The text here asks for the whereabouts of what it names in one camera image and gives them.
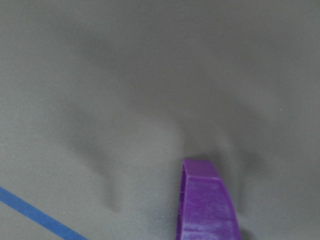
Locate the purple sloped block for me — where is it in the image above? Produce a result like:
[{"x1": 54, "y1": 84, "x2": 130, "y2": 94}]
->
[{"x1": 175, "y1": 158, "x2": 241, "y2": 240}]

